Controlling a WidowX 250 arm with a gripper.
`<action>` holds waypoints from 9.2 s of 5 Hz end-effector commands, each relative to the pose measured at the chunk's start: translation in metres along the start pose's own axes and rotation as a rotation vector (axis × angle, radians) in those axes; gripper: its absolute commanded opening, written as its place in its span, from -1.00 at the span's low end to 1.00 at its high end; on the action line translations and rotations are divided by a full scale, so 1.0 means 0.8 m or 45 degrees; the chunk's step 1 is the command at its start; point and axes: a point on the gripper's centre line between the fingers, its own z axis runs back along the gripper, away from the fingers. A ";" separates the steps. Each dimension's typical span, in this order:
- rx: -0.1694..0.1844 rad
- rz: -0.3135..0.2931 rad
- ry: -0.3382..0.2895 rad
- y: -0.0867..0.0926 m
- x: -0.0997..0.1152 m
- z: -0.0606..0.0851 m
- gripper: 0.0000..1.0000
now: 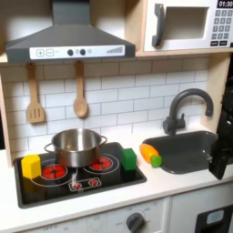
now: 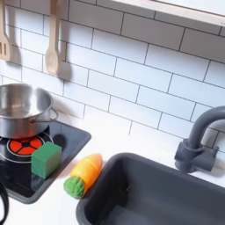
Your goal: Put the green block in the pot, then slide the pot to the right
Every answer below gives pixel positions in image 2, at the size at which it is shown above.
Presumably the wooden spoon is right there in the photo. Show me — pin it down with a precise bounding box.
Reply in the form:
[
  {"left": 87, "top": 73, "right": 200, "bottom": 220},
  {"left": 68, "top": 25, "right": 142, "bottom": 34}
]
[{"left": 44, "top": 0, "right": 63, "bottom": 76}]

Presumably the steel pot with handles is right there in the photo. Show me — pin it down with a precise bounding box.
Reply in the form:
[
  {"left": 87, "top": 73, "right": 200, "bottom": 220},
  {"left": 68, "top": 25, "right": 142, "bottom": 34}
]
[{"left": 0, "top": 83, "right": 59, "bottom": 140}]

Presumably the green block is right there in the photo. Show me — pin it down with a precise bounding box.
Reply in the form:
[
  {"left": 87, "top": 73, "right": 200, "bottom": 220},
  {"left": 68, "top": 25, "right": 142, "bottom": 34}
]
[{"left": 31, "top": 141, "right": 62, "bottom": 180}]

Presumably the wooden slotted spatula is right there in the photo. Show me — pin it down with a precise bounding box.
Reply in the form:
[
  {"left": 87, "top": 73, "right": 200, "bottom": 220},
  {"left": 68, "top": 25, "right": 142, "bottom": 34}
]
[{"left": 0, "top": 0, "right": 11, "bottom": 62}]

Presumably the grey tap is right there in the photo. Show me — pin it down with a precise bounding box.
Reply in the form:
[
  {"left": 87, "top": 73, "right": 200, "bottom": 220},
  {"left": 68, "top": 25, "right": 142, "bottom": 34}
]
[{"left": 174, "top": 105, "right": 225, "bottom": 174}]

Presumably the orange toy carrot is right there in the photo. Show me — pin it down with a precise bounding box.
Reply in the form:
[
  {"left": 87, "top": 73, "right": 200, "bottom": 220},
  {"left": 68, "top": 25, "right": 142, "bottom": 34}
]
[{"left": 62, "top": 153, "right": 104, "bottom": 200}]

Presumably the white wooden shelf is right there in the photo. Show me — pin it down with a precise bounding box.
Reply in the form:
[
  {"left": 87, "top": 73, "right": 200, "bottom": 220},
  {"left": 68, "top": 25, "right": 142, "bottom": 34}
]
[{"left": 112, "top": 0, "right": 225, "bottom": 27}]

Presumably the grey sink basin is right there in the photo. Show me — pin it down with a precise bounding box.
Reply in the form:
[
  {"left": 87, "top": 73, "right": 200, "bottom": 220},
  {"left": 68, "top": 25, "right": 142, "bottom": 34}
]
[{"left": 76, "top": 152, "right": 225, "bottom": 225}]

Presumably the black toy stove top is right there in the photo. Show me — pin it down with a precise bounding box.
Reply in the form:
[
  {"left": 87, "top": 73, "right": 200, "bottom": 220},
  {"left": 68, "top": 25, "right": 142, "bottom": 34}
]
[{"left": 0, "top": 120, "right": 92, "bottom": 205}]

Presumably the thin black cable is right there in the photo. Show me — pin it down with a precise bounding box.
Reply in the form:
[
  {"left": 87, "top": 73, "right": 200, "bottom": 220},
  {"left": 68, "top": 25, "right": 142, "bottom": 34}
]
[{"left": 0, "top": 183, "right": 10, "bottom": 225}]

